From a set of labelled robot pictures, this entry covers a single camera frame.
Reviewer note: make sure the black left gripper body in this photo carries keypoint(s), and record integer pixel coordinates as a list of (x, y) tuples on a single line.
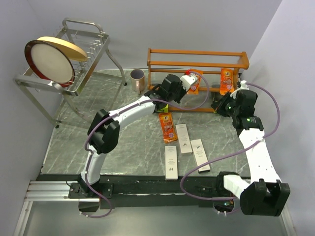
[(178, 96)]

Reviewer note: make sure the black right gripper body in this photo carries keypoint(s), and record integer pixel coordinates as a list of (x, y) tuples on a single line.
[(231, 108)]

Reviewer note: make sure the black green razor box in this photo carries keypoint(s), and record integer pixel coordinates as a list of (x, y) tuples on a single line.
[(161, 108), (216, 99)]

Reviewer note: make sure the orange razor pack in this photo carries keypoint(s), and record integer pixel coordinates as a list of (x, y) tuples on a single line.
[(168, 129), (226, 81), (194, 89)]

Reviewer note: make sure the orange wooden shelf rack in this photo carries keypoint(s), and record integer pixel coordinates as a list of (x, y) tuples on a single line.
[(159, 69)]

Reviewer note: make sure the white box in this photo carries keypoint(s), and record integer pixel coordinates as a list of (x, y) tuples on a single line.
[(183, 138), (200, 155), (171, 167)]

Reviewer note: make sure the steel dish rack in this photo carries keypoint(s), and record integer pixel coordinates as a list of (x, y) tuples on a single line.
[(92, 38)]

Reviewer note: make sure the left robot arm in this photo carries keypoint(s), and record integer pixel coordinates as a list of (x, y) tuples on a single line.
[(104, 130)]

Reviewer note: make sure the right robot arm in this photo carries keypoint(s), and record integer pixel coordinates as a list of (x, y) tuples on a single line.
[(266, 194)]

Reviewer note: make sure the pink mug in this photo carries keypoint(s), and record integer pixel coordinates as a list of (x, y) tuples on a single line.
[(137, 78)]

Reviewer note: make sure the tan wooden plate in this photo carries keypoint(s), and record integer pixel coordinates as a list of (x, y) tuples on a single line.
[(72, 51)]

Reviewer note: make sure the red rimmed white plate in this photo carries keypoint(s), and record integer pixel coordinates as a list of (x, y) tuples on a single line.
[(49, 63)]

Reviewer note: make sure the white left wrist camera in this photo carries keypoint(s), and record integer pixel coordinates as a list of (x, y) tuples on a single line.
[(188, 80)]

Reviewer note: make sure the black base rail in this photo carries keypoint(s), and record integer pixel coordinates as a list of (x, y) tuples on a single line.
[(113, 191)]

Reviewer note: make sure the aluminium frame rail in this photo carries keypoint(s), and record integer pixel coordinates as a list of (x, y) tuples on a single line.
[(46, 191)]

